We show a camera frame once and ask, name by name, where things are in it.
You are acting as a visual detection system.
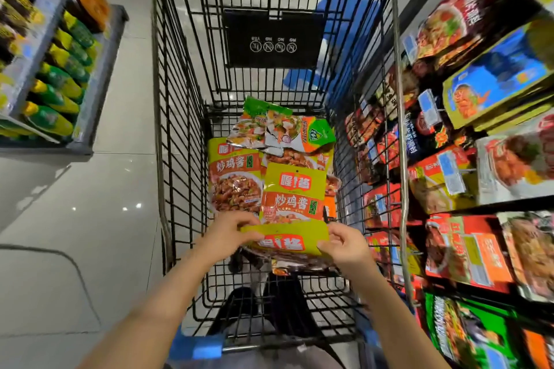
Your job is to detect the grey bottle shelf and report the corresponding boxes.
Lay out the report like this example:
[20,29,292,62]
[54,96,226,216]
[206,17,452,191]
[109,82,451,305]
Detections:
[0,0,130,156]

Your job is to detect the person's right forearm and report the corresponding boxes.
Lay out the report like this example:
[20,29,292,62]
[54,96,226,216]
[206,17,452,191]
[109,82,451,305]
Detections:
[354,265,451,369]

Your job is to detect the heap of mixed packets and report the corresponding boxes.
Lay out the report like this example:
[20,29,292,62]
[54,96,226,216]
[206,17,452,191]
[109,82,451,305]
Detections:
[207,137,343,274]

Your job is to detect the person's left forearm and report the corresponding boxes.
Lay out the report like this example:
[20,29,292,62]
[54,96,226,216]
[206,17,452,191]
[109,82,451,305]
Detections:
[77,251,226,369]

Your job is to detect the black wire shopping cart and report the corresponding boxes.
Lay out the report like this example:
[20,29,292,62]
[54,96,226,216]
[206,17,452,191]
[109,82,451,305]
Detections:
[145,0,416,369]

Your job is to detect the person's right hand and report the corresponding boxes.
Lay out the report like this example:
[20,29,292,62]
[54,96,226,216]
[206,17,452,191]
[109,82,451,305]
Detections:
[317,221,380,283]

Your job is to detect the blue cart handle cap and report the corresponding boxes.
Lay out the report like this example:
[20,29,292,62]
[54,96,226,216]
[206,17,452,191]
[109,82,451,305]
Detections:
[354,310,380,350]
[169,329,226,361]

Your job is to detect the pile of orange bagged goods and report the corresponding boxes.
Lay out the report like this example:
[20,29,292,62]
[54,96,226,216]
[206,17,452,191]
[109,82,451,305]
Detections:
[71,0,111,35]

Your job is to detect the person's left hand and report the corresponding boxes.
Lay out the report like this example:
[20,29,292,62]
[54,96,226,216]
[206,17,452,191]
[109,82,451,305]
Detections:
[197,210,265,270]

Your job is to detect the green orange seasoning packet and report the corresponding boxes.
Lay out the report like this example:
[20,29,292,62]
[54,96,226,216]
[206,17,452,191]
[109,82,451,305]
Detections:
[261,111,338,156]
[227,96,295,150]

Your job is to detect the yellow-green sauce packet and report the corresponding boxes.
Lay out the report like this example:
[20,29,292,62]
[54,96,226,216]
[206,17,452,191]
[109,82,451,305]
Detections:
[240,219,333,259]

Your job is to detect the blue plastic panel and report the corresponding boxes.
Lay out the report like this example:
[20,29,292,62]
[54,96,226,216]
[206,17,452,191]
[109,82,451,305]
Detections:
[283,0,381,93]

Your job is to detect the person's black trousers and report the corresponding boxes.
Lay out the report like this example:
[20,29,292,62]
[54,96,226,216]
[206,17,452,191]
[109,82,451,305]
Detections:
[207,273,347,339]

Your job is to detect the row of green yellow bottles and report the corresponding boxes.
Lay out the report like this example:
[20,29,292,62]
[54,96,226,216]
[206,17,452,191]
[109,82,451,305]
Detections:
[0,0,103,140]

